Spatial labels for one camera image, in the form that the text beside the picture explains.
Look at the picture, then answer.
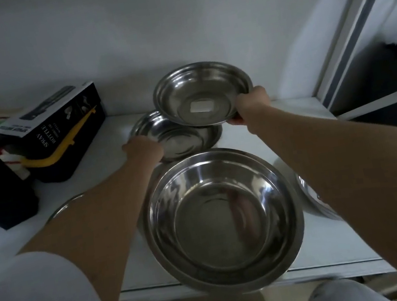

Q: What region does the person's right hand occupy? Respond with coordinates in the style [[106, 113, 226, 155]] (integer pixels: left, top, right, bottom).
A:
[[221, 84, 275, 129]]

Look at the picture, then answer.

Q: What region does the person's left hand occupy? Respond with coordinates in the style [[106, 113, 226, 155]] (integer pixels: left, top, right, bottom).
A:
[[120, 131, 167, 171]]

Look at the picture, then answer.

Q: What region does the steel plate with white sticker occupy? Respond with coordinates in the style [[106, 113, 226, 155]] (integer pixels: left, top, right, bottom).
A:
[[148, 54, 258, 135]]

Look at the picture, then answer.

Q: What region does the plain steel plate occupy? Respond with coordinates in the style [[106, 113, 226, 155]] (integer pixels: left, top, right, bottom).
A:
[[125, 99, 228, 169]]

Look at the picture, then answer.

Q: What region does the person's right forearm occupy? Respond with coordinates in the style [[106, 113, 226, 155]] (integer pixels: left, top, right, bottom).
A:
[[242, 77, 397, 301]]

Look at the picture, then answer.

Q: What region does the person's left forearm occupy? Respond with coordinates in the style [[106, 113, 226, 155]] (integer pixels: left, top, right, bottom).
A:
[[3, 154, 191, 301]]

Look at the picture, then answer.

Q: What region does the black printed cardboard box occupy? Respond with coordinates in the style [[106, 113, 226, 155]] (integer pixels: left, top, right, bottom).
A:
[[0, 80, 111, 169]]

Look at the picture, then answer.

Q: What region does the large deep steel bowl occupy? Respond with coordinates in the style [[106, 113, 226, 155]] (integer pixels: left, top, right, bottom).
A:
[[133, 136, 315, 301]]

